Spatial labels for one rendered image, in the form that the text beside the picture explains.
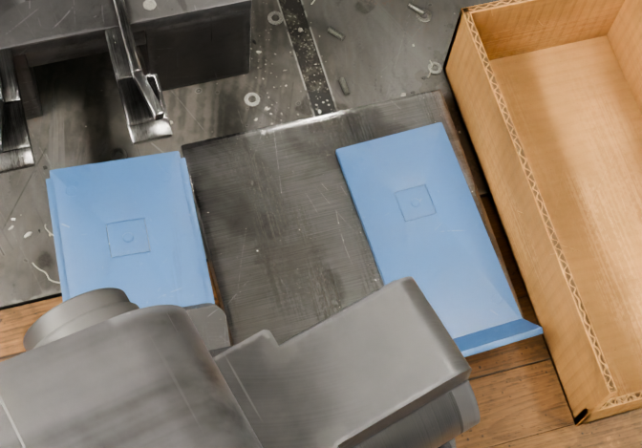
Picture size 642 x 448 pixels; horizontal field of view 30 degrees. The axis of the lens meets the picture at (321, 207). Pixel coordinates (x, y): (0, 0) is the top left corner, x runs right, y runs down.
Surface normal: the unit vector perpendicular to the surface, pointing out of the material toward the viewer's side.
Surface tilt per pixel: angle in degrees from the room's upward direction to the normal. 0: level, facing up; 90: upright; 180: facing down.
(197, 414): 31
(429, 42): 0
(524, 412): 0
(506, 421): 0
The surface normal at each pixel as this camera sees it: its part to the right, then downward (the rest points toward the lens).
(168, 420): 0.33, -0.53
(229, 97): 0.07, -0.41
